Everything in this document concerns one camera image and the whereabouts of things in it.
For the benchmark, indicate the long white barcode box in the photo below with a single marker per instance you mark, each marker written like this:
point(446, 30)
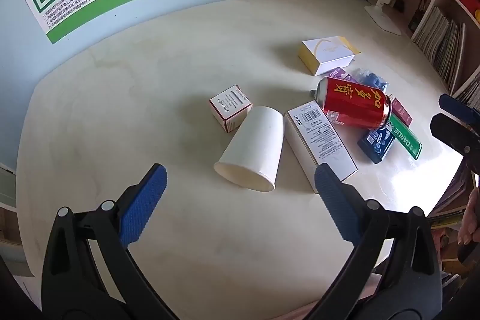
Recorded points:
point(318, 136)

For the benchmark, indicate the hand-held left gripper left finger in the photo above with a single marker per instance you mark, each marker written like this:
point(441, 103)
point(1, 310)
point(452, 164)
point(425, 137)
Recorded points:
point(150, 200)

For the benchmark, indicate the small white red box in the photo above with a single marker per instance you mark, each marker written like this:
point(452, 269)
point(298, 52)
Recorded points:
point(230, 104)

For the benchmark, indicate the maroon box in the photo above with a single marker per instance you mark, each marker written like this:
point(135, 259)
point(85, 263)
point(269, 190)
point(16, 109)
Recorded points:
point(401, 112)

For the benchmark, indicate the green toothpaste box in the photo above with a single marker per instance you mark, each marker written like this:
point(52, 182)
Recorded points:
point(407, 140)

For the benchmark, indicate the white yellow box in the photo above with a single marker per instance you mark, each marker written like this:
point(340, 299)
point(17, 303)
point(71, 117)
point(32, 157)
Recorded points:
point(330, 50)

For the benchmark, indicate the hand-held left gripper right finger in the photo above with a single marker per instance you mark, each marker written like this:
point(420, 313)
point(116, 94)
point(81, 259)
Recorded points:
point(333, 200)

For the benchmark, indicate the blue item in plastic bag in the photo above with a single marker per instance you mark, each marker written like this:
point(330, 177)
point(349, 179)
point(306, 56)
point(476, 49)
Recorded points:
point(373, 80)

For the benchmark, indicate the row of thin books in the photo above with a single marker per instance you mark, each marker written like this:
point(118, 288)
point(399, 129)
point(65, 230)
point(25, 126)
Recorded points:
point(438, 39)

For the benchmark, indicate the stack of magazines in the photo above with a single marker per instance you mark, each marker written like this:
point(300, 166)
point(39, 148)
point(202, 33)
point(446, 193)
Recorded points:
point(453, 192)

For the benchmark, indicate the dark blue box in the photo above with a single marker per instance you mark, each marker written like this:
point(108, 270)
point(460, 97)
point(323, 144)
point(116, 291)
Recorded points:
point(375, 145)

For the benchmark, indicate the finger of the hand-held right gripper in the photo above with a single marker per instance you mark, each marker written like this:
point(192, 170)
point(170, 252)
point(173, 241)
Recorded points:
point(450, 132)
point(455, 106)

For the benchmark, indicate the person's right hand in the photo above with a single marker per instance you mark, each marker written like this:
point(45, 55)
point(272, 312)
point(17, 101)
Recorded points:
point(470, 215)

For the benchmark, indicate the purple packet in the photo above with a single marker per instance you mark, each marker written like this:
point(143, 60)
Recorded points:
point(337, 73)

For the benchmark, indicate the red drink can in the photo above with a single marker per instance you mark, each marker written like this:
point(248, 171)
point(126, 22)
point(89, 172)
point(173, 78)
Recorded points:
point(352, 102)

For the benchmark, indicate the white paper cup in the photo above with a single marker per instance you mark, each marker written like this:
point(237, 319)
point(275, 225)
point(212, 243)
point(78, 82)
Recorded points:
point(255, 143)

